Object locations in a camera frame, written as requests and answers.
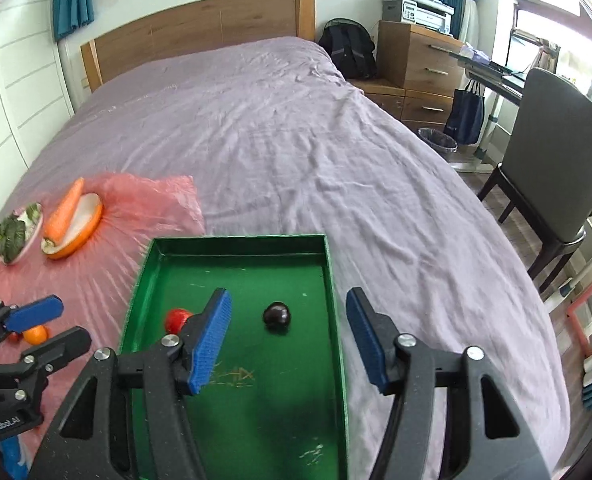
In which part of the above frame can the mesh waste bin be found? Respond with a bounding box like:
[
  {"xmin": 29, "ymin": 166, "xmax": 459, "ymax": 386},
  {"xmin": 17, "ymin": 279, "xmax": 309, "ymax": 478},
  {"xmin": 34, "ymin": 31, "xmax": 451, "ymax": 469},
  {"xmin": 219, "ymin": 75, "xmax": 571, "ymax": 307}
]
[{"xmin": 417, "ymin": 127, "xmax": 458, "ymax": 162}]

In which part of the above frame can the grey chair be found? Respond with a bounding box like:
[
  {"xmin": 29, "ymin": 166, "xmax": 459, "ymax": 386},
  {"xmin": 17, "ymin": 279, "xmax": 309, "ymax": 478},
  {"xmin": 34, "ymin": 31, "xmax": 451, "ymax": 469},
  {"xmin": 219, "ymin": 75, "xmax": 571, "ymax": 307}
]
[{"xmin": 478, "ymin": 68, "xmax": 592, "ymax": 292}]

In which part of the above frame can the small orange fruit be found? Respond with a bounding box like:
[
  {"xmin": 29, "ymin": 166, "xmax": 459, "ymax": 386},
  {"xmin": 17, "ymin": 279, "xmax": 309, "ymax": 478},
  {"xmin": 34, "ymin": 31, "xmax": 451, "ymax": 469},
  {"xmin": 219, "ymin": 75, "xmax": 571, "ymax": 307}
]
[{"xmin": 23, "ymin": 324, "xmax": 50, "ymax": 346}]

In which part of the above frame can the navy tote bag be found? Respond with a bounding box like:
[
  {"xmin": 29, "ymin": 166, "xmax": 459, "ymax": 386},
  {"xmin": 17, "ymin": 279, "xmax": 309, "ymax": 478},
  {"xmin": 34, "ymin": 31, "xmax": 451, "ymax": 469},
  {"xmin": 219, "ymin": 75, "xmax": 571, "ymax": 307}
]
[{"xmin": 443, "ymin": 79, "xmax": 484, "ymax": 145}]

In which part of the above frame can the dark purple plum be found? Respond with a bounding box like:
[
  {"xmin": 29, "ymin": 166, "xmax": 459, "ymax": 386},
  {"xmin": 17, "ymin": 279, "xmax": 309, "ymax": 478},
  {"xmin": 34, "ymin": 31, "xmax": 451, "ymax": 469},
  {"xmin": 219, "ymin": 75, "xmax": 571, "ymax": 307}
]
[{"xmin": 262, "ymin": 301, "xmax": 291, "ymax": 332}]

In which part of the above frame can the pink plastic sheet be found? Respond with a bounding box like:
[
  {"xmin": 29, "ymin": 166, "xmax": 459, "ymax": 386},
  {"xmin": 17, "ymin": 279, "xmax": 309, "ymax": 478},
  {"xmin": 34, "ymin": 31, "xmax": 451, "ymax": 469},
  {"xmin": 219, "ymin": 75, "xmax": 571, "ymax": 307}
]
[{"xmin": 0, "ymin": 172, "xmax": 208, "ymax": 461}]

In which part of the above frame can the wooden drawer cabinet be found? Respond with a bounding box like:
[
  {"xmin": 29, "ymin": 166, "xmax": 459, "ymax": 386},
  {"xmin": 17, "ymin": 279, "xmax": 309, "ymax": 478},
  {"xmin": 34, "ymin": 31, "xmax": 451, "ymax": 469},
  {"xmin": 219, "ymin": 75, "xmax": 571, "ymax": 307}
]
[{"xmin": 352, "ymin": 20, "xmax": 464, "ymax": 130}]

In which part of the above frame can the orange carrot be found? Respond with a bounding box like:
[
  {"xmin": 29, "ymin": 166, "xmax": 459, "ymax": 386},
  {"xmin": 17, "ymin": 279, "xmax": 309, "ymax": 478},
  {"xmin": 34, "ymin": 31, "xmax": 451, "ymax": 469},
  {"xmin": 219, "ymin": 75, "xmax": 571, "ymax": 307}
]
[{"xmin": 42, "ymin": 178, "xmax": 84, "ymax": 246}]

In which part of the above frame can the red fruit in tray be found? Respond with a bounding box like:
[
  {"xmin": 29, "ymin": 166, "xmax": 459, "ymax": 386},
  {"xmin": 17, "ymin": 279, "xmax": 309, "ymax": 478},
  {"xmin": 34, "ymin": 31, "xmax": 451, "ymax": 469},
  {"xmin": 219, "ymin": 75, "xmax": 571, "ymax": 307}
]
[{"xmin": 163, "ymin": 308, "xmax": 193, "ymax": 335}]

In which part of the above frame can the orange oval dish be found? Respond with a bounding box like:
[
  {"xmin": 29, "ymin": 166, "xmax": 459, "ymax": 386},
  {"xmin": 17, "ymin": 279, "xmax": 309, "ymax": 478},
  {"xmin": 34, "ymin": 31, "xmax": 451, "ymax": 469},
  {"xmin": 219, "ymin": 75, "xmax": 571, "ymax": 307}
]
[{"xmin": 41, "ymin": 193, "xmax": 104, "ymax": 260}]

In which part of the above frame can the white printer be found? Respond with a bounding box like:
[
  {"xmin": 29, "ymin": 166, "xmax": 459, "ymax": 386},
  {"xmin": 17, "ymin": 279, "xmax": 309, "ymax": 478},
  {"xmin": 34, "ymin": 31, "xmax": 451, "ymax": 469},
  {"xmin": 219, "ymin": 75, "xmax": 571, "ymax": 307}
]
[{"xmin": 381, "ymin": 0, "xmax": 454, "ymax": 35}]

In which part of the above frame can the white plate with greens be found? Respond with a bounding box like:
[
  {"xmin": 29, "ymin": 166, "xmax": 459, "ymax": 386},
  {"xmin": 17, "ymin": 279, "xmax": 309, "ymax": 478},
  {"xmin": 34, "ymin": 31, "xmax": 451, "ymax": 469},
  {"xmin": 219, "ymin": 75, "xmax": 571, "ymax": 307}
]
[{"xmin": 0, "ymin": 201, "xmax": 44, "ymax": 266}]

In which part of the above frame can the green rectangular tray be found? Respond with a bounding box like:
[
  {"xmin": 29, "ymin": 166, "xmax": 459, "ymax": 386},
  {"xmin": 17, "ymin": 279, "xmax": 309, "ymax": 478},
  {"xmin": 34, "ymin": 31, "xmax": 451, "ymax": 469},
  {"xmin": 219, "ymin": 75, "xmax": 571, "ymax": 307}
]
[{"xmin": 119, "ymin": 234, "xmax": 348, "ymax": 479}]

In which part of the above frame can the wooden headboard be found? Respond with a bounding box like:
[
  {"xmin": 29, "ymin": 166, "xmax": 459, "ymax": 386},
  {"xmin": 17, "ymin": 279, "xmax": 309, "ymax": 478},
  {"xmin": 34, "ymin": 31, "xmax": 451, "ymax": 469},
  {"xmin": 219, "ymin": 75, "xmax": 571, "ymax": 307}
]
[{"xmin": 80, "ymin": 0, "xmax": 317, "ymax": 92}]

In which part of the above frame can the green leafy vegetable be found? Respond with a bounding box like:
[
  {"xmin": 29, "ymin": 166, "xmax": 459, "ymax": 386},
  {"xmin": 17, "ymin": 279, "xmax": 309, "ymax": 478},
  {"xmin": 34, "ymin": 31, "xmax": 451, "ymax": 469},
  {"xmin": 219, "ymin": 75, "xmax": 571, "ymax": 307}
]
[{"xmin": 0, "ymin": 202, "xmax": 42, "ymax": 265}]

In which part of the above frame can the lilac bed sheet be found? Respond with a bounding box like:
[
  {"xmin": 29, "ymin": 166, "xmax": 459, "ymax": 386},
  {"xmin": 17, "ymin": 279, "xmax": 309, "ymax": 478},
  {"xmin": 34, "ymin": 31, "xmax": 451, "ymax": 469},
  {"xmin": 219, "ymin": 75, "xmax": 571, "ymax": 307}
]
[{"xmin": 8, "ymin": 37, "xmax": 570, "ymax": 479}]

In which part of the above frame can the black backpack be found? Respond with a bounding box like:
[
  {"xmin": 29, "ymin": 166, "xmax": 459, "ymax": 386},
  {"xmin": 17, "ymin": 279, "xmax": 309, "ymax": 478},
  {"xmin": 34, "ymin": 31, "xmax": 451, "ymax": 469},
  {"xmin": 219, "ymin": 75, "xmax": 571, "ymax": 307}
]
[{"xmin": 319, "ymin": 18, "xmax": 377, "ymax": 80}]

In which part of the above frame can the glass desk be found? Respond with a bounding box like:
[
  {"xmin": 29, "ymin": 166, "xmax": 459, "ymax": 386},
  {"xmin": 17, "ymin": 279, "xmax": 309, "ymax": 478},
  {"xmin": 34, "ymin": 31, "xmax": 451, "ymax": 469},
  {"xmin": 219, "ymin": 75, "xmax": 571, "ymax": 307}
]
[{"xmin": 450, "ymin": 52, "xmax": 524, "ymax": 174}]

